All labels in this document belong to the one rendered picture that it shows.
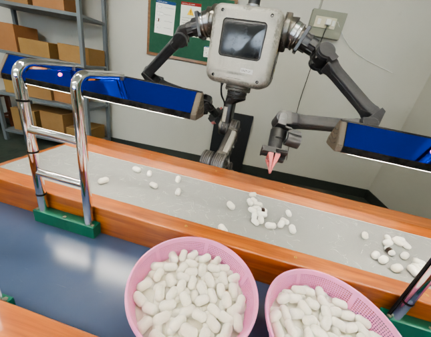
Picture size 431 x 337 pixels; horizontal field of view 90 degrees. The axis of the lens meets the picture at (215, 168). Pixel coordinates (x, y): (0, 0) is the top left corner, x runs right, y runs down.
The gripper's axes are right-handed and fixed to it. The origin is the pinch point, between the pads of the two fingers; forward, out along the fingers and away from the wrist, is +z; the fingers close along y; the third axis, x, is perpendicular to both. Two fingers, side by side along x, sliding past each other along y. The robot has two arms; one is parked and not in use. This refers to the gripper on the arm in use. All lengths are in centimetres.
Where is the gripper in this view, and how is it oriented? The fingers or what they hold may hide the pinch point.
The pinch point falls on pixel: (270, 171)
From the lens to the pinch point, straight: 86.1
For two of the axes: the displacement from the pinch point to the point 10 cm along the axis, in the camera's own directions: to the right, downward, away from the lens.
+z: -2.6, 8.7, -4.2
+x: 0.1, 4.4, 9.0
